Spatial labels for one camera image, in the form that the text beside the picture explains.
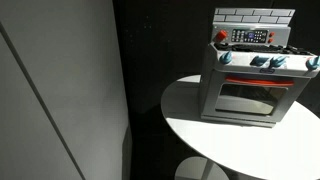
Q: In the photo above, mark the red button below its twin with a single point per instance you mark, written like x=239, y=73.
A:
x=270, y=40

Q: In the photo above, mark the black keypad control panel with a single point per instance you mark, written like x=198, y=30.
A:
x=250, y=35

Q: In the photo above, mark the red round dial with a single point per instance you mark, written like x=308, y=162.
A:
x=221, y=35

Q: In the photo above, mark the blue stove knob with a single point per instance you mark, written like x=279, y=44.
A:
x=226, y=57
x=313, y=63
x=277, y=61
x=259, y=60

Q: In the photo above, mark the grey toy stove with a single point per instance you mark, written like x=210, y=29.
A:
x=209, y=100

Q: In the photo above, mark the white table pedestal base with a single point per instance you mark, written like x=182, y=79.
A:
x=190, y=170

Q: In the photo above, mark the red button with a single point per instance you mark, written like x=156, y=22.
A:
x=272, y=34
x=270, y=40

